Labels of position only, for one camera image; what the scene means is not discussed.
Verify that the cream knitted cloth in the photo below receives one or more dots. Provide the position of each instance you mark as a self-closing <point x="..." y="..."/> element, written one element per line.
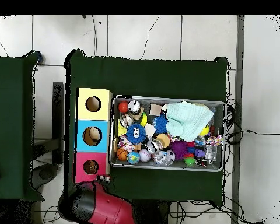
<point x="163" y="107"/>

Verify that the mint green cloth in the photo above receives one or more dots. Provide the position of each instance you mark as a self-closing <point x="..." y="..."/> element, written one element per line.
<point x="189" y="119"/>

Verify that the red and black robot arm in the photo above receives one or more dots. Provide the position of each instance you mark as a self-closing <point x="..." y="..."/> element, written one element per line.
<point x="107" y="207"/>

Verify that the wooden box with three holes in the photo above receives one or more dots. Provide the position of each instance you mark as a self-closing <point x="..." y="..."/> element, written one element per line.
<point x="93" y="115"/>

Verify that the blue spiky ball with eyes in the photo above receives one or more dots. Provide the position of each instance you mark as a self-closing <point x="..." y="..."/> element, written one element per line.
<point x="135" y="134"/>

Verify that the plain wooden cube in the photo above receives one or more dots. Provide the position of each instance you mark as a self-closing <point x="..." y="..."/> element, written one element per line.
<point x="150" y="130"/>

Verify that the plain orange ball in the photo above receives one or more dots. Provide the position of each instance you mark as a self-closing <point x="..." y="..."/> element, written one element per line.
<point x="123" y="106"/>

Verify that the white baseball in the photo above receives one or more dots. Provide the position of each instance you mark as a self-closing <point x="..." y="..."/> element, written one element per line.
<point x="144" y="155"/>

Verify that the globe print ball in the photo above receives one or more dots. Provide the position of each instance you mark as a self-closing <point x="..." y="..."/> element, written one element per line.
<point x="133" y="158"/>

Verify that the small orange basketball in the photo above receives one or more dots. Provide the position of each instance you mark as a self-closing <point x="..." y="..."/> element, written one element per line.
<point x="122" y="154"/>

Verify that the black and white soccer ball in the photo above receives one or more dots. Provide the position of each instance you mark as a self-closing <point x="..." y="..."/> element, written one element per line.
<point x="170" y="155"/>

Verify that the yellow smiley face ball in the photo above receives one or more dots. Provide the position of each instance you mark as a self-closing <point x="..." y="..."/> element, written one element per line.
<point x="204" y="131"/>

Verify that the dark green side tablecloth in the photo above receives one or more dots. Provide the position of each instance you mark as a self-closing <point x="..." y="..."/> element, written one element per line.
<point x="11" y="151"/>

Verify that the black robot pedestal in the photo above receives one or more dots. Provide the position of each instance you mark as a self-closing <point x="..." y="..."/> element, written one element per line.
<point x="151" y="214"/>

